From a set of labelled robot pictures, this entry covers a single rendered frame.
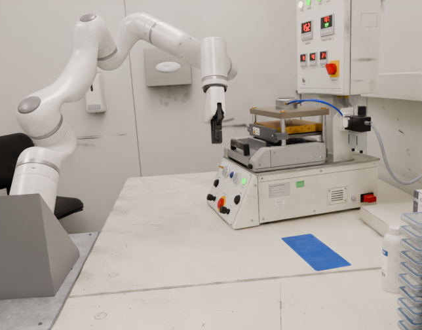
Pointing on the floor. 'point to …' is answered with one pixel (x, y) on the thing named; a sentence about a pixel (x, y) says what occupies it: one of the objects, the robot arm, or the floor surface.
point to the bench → (225, 267)
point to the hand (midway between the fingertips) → (216, 137)
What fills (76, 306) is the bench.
